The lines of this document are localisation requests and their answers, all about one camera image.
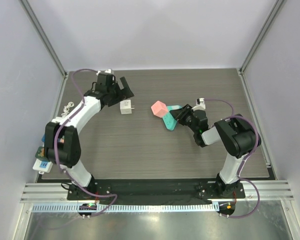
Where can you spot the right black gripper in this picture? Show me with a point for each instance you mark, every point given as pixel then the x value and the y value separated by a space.
pixel 183 115

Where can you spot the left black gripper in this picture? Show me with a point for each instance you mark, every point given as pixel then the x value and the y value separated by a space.
pixel 126 92

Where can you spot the teal triangular socket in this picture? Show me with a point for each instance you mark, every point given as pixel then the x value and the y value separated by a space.
pixel 169 121

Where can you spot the white cube socket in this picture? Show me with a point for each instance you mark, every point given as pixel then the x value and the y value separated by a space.
pixel 126 107

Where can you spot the pink cube socket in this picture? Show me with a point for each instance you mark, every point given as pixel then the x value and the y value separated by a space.
pixel 159 109

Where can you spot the dark green cube socket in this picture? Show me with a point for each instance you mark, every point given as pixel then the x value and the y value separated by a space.
pixel 40 154

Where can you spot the white power strip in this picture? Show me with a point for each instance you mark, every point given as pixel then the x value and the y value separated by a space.
pixel 41 164

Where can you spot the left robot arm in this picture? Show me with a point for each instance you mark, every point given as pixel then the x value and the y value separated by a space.
pixel 67 155

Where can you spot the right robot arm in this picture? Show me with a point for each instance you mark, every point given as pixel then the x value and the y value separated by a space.
pixel 239 136

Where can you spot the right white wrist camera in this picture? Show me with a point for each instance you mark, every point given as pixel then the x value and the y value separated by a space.
pixel 200 105

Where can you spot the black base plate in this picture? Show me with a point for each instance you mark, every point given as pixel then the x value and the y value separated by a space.
pixel 166 192

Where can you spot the left aluminium frame post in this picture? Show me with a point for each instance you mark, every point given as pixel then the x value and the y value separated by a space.
pixel 42 35

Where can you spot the aluminium frame post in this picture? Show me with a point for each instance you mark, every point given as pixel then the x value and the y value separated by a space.
pixel 276 8
pixel 42 35

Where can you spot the white slotted cable duct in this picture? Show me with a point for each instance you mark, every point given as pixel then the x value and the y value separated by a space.
pixel 90 208

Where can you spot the aluminium front rail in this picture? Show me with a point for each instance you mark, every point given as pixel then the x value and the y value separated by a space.
pixel 53 192

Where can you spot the right aluminium frame post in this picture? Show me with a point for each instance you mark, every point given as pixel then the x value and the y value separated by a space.
pixel 276 8

